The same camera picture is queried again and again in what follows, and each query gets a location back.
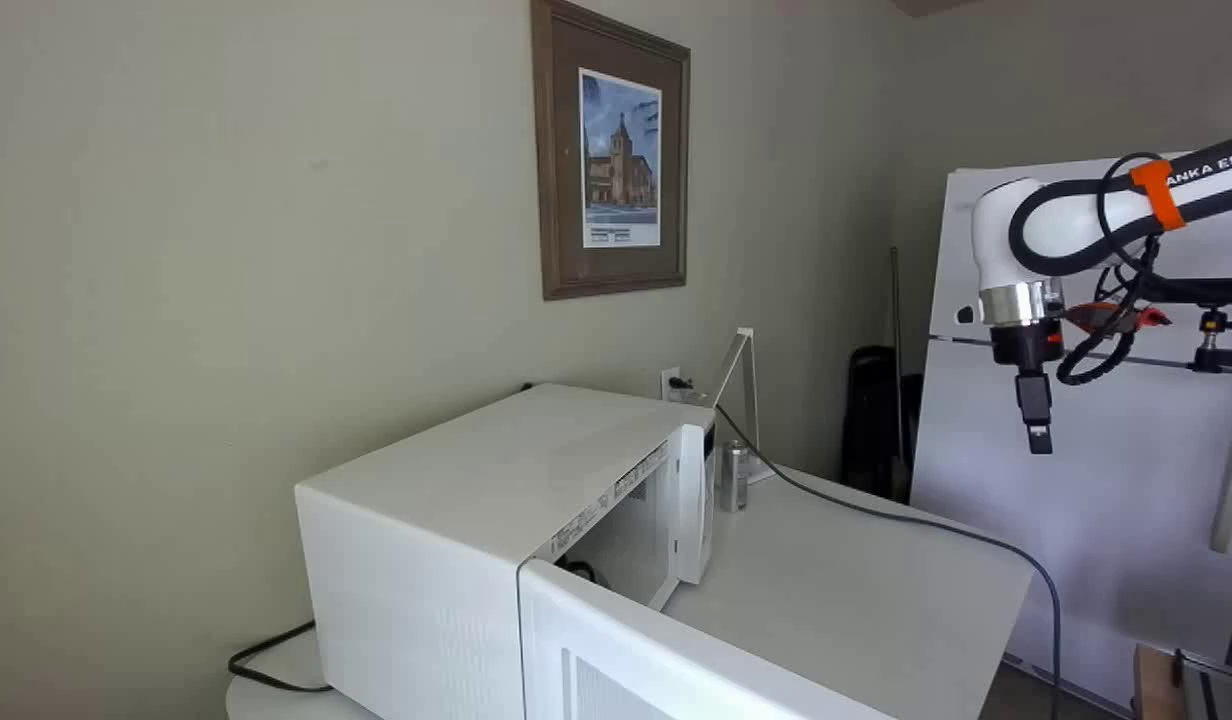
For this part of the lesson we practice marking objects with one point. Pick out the black camera on stand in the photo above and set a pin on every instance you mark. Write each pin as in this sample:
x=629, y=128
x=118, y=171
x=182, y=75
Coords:
x=1211, y=321

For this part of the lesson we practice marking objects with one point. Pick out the brown framed church picture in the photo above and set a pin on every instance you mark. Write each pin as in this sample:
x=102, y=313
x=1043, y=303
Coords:
x=616, y=152

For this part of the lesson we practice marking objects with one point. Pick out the wall outlet with black plug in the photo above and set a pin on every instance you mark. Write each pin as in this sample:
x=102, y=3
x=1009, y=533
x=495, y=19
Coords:
x=676, y=385

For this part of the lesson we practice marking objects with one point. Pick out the white microwave body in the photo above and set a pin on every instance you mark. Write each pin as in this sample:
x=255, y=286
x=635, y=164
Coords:
x=482, y=466

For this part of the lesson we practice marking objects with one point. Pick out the small metal cylinder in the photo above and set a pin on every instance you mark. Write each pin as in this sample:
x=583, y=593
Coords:
x=737, y=480

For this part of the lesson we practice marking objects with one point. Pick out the white board panel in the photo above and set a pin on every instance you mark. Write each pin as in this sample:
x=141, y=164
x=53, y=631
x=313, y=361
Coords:
x=1111, y=492

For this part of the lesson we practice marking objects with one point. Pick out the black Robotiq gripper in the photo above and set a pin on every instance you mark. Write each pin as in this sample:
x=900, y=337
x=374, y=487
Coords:
x=1025, y=345

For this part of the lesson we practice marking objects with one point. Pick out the wooden and metal frame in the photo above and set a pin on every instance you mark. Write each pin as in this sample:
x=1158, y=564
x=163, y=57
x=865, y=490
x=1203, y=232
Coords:
x=1176, y=680

